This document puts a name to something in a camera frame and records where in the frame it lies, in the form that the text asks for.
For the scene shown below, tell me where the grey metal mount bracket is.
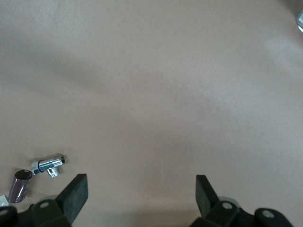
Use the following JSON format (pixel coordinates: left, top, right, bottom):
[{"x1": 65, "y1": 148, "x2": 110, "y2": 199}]
[{"x1": 295, "y1": 8, "x2": 303, "y2": 33}]

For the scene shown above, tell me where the chrome pipe fitting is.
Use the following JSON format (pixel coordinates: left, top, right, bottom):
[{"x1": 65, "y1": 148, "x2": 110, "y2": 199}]
[{"x1": 31, "y1": 153, "x2": 68, "y2": 178}]

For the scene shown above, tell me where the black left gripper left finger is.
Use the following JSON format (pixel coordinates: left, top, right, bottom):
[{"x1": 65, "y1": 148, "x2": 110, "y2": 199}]
[{"x1": 31, "y1": 174, "x2": 89, "y2": 227}]

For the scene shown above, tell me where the brown terminal block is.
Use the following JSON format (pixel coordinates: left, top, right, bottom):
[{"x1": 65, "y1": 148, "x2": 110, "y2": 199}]
[{"x1": 8, "y1": 169, "x2": 33, "y2": 204}]

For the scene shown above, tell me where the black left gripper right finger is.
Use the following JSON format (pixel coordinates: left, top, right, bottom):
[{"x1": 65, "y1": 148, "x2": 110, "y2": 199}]
[{"x1": 191, "y1": 174, "x2": 240, "y2": 227}]

